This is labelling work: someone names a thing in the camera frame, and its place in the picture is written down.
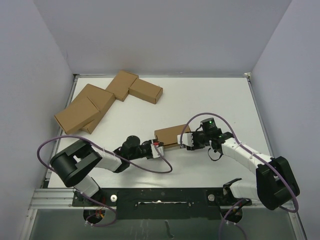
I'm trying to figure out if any cardboard box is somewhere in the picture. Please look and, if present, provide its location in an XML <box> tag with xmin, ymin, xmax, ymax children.
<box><xmin>69</xmin><ymin>84</ymin><xmax>116</xmax><ymax>134</ymax></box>
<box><xmin>154</xmin><ymin>124</ymin><xmax>185</xmax><ymax>149</ymax></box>
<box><xmin>105</xmin><ymin>70</ymin><xmax>139</xmax><ymax>102</ymax></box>
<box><xmin>54</xmin><ymin>97</ymin><xmax>100</xmax><ymax>135</ymax></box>
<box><xmin>129</xmin><ymin>78</ymin><xmax>163</xmax><ymax>105</ymax></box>

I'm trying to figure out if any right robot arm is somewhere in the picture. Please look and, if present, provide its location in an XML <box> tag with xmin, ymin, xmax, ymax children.
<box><xmin>182</xmin><ymin>118</ymin><xmax>300</xmax><ymax>210</ymax></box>

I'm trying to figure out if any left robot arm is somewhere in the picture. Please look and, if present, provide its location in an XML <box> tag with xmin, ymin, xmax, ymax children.
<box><xmin>50</xmin><ymin>135</ymin><xmax>159</xmax><ymax>206</ymax></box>

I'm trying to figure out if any folded cardboard box front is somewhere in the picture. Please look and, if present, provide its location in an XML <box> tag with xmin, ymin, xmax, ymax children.
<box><xmin>54</xmin><ymin>97</ymin><xmax>100</xmax><ymax>135</ymax></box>

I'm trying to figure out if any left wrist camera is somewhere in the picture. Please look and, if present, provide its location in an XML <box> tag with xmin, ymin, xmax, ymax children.
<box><xmin>151</xmin><ymin>141</ymin><xmax>164</xmax><ymax>159</ymax></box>

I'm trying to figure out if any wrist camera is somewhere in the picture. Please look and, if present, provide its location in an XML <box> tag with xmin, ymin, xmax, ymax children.
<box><xmin>177</xmin><ymin>132</ymin><xmax>194</xmax><ymax>148</ymax></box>
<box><xmin>151</xmin><ymin>141</ymin><xmax>164</xmax><ymax>159</ymax></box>

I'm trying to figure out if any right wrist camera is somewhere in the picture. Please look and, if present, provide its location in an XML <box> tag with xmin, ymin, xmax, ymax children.
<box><xmin>177</xmin><ymin>132</ymin><xmax>194</xmax><ymax>148</ymax></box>

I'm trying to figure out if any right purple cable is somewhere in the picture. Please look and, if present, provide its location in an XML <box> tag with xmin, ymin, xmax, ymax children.
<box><xmin>179</xmin><ymin>112</ymin><xmax>300</xmax><ymax>240</ymax></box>

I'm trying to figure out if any purple cable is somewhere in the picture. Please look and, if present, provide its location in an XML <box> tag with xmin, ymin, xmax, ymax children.
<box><xmin>179</xmin><ymin>112</ymin><xmax>300</xmax><ymax>240</ymax></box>
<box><xmin>36</xmin><ymin>135</ymin><xmax>173</xmax><ymax>227</ymax></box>

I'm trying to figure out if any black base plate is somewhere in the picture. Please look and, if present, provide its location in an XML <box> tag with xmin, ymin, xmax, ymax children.
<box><xmin>72</xmin><ymin>187</ymin><xmax>252</xmax><ymax>224</ymax></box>

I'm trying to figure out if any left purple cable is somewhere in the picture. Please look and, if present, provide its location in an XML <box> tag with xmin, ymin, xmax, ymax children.
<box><xmin>36</xmin><ymin>135</ymin><xmax>173</xmax><ymax>227</ymax></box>

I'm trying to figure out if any aluminium table frame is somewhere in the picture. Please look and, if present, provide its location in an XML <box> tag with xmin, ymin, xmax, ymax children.
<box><xmin>29</xmin><ymin>77</ymin><xmax>304</xmax><ymax>240</ymax></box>

